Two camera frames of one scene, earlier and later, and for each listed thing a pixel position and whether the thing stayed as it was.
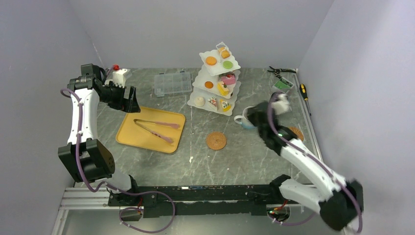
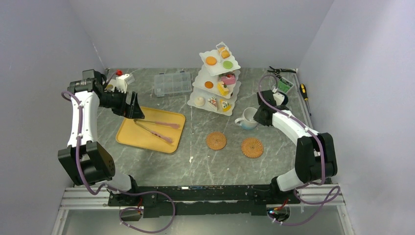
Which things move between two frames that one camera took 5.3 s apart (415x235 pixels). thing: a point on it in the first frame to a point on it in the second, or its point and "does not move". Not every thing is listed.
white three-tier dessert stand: x=216 y=82 does not move
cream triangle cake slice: x=226 y=106 does not move
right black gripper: x=251 y=114 to x=258 y=119
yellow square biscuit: x=225 y=54 does not move
